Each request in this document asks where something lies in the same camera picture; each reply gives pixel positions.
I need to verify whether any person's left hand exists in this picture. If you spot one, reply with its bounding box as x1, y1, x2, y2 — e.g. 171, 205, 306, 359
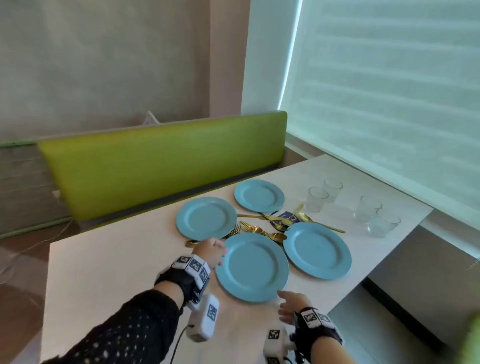
192, 237, 229, 270

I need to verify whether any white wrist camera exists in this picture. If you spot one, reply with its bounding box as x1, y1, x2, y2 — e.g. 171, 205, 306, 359
185, 293, 221, 343
263, 328, 297, 364

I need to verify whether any person's right forearm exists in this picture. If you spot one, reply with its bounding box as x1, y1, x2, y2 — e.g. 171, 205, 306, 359
309, 335, 357, 364

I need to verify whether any black left camera cable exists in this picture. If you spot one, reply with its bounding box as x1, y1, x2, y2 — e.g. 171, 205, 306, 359
170, 324, 194, 364

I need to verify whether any clear drinking glass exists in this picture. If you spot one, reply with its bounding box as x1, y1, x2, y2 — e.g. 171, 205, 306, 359
354, 195, 383, 224
369, 208, 402, 238
323, 178, 344, 203
305, 186, 330, 214

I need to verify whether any green padded bench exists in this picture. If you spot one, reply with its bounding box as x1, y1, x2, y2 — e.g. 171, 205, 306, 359
37, 110, 289, 230
458, 311, 480, 364

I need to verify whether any black right wristband with markers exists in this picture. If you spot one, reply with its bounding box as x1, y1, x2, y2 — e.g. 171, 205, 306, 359
290, 307, 344, 348

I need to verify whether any black left wristband with markers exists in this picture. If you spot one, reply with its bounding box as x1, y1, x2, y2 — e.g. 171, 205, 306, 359
154, 254, 212, 307

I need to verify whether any pile of gold cutlery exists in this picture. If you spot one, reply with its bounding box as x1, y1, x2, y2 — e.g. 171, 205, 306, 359
237, 212, 294, 227

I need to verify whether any black wristband with markers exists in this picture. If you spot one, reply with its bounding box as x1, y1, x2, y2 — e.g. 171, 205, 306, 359
290, 307, 344, 348
154, 254, 212, 307

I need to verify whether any white window blind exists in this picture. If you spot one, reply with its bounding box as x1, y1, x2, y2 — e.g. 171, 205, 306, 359
278, 0, 480, 226

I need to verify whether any light blue plate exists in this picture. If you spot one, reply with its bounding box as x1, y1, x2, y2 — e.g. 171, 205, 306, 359
283, 221, 353, 281
175, 196, 238, 242
233, 179, 286, 214
215, 231, 291, 303

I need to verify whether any white floor cable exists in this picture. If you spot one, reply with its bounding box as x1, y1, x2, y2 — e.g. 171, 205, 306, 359
0, 219, 74, 278

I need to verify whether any green framed mesh partition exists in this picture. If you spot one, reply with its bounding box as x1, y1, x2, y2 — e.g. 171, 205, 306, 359
0, 140, 74, 241

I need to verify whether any person's right hand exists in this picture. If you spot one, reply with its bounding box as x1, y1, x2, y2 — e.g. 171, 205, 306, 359
276, 289, 314, 326

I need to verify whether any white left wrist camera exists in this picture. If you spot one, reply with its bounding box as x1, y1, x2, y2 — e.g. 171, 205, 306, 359
185, 293, 221, 343

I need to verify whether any person's left forearm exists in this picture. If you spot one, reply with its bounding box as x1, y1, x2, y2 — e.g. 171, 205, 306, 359
41, 279, 187, 364

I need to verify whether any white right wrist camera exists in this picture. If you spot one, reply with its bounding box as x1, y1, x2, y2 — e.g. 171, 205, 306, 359
263, 328, 297, 364

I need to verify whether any round purple sticker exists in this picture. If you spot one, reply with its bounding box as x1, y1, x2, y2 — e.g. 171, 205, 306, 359
269, 210, 301, 232

